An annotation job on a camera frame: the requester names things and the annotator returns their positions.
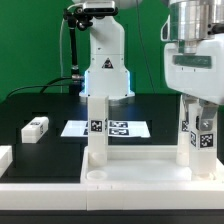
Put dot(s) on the white desk top tray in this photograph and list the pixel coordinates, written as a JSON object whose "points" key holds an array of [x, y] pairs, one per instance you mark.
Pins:
{"points": [[153, 165]]}

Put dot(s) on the white front fence rail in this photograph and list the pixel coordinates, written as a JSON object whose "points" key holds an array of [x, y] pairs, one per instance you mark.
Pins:
{"points": [[166, 196]]}

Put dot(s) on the white left fence block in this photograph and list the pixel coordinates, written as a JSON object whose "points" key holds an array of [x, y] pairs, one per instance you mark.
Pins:
{"points": [[6, 158]]}

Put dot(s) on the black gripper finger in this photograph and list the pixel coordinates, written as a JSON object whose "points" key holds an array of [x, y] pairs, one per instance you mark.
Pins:
{"points": [[207, 112]]}

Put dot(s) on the fiducial marker sheet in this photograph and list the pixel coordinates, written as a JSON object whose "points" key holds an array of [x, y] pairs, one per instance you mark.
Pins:
{"points": [[123, 129]]}

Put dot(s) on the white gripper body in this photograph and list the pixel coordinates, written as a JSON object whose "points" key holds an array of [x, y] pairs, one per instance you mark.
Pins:
{"points": [[201, 74]]}

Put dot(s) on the black camera on stand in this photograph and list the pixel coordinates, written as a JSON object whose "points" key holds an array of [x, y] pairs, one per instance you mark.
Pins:
{"points": [[79, 16]]}

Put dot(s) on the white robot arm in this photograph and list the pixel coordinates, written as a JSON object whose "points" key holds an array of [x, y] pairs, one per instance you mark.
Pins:
{"points": [[189, 22]]}

